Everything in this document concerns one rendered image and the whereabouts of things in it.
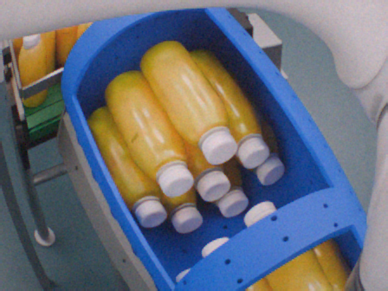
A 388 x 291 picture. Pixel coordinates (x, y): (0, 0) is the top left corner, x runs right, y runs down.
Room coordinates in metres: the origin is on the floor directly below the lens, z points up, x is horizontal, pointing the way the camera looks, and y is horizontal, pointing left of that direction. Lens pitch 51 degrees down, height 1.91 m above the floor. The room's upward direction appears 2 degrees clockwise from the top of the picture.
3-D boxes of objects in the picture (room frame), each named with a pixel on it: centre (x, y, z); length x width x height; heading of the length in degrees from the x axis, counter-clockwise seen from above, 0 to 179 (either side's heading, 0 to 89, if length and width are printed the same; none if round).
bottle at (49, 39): (0.99, 0.31, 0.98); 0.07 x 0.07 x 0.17
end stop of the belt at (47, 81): (0.96, 0.15, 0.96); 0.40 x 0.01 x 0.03; 117
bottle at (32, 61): (0.92, 0.31, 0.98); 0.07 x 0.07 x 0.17
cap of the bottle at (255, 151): (0.65, -0.07, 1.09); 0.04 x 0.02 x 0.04; 117
